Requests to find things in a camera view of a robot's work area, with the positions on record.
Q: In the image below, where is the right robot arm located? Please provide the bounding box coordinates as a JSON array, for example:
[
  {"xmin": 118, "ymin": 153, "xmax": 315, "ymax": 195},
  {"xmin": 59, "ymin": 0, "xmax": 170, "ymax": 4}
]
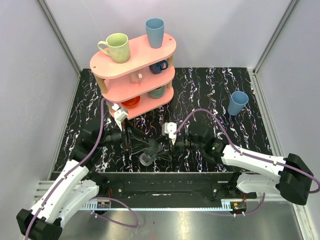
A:
[{"xmin": 169, "ymin": 128, "xmax": 314, "ymax": 206}]

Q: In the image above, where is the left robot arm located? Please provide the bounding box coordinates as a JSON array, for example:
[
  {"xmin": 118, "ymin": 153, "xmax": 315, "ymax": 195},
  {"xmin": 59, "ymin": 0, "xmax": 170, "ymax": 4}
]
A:
[{"xmin": 16, "ymin": 120, "xmax": 149, "ymax": 240}]

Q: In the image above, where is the orange bowl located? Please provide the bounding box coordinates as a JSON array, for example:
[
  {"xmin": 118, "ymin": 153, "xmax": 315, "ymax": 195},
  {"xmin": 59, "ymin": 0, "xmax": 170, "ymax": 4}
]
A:
[{"xmin": 121, "ymin": 96, "xmax": 141, "ymax": 108}]

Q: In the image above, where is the teal speckled cup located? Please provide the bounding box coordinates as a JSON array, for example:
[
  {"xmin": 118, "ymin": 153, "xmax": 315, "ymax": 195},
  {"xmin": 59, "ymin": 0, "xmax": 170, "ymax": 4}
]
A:
[{"xmin": 147, "ymin": 85, "xmax": 166, "ymax": 99}]

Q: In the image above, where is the pink three-tier shelf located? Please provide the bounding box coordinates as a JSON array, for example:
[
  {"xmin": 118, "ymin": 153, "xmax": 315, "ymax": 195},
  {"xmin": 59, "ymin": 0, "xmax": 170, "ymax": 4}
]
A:
[{"xmin": 89, "ymin": 33, "xmax": 177, "ymax": 119}]

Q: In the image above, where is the pink mug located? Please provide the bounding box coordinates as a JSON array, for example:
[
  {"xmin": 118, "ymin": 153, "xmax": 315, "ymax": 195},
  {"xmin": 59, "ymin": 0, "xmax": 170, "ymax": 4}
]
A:
[{"xmin": 130, "ymin": 71, "xmax": 143, "ymax": 84}]

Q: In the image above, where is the blue tumbler on table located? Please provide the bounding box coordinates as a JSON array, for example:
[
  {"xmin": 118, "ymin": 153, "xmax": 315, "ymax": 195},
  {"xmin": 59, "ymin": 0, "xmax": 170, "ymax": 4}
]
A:
[{"xmin": 227, "ymin": 91, "xmax": 249, "ymax": 116}]

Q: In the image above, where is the dark blue mug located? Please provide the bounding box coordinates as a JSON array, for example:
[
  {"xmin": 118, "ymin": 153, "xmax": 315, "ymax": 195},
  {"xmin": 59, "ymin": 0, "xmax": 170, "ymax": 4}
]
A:
[{"xmin": 149, "ymin": 60, "xmax": 169, "ymax": 75}]

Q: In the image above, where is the green mug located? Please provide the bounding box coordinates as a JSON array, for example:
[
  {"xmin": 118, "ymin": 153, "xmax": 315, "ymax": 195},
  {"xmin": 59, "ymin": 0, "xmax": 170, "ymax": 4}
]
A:
[{"xmin": 97, "ymin": 33, "xmax": 131, "ymax": 64}]

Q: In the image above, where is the blue tumbler on shelf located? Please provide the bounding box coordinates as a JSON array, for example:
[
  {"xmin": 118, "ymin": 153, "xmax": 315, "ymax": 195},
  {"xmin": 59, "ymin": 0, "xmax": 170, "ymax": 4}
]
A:
[{"xmin": 145, "ymin": 18, "xmax": 165, "ymax": 49}]

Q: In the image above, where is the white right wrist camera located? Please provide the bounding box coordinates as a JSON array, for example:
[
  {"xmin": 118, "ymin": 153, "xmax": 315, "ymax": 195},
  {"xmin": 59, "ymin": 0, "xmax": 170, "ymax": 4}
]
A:
[{"xmin": 161, "ymin": 122, "xmax": 177, "ymax": 145}]

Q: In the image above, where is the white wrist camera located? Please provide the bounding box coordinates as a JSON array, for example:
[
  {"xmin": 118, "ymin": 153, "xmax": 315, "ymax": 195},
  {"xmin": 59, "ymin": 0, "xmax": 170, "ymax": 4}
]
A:
[
  {"xmin": 161, "ymin": 122, "xmax": 177, "ymax": 145},
  {"xmin": 111, "ymin": 103, "xmax": 129, "ymax": 131}
]

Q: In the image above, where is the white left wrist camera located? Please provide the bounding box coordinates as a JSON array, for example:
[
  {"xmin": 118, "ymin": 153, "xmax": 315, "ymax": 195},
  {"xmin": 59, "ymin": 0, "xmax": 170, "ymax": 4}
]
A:
[{"xmin": 111, "ymin": 103, "xmax": 129, "ymax": 131}]

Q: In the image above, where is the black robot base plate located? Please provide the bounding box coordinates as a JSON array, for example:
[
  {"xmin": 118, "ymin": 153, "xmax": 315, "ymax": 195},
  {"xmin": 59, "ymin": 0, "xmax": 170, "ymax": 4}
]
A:
[{"xmin": 86, "ymin": 172, "xmax": 257, "ymax": 201}]

